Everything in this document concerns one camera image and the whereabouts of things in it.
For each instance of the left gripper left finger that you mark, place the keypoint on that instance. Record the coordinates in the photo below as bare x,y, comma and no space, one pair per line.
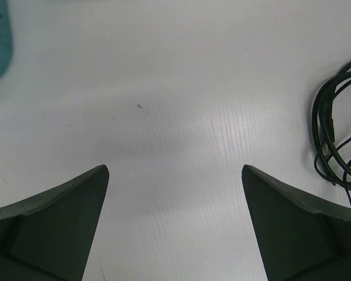
49,236

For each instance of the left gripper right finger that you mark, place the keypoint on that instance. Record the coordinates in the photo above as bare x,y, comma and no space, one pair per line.
300,236

